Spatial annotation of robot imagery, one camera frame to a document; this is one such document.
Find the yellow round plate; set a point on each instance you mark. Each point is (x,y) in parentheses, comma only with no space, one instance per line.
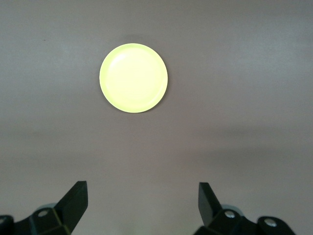
(133,78)

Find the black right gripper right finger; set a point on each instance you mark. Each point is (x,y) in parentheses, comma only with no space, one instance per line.
(210,210)

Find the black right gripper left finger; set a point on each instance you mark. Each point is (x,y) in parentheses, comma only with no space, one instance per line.
(71,208)

